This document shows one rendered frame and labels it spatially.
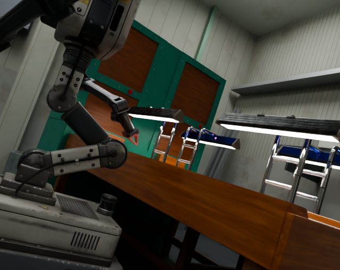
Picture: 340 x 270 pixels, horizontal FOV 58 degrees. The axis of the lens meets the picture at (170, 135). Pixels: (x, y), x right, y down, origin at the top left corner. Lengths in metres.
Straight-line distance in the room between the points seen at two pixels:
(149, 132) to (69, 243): 1.67
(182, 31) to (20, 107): 2.66
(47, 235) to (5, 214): 0.15
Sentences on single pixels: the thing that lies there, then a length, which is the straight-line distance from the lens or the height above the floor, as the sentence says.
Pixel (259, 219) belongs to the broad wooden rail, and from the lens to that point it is 0.94.
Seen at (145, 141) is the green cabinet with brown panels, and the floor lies 0.91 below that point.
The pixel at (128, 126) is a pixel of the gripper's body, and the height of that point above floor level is 0.90.
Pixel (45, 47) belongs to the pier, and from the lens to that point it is 4.28.
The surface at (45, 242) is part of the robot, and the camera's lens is 1.19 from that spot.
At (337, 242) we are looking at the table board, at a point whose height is 0.70.
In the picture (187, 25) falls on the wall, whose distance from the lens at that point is 5.25.
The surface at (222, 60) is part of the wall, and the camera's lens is 5.47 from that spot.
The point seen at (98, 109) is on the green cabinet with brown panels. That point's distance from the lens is 2.47.
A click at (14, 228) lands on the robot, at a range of 1.17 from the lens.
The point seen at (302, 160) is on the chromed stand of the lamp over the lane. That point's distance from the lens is 1.47.
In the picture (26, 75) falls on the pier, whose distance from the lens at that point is 4.22.
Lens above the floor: 0.74
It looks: 6 degrees up
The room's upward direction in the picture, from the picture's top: 19 degrees clockwise
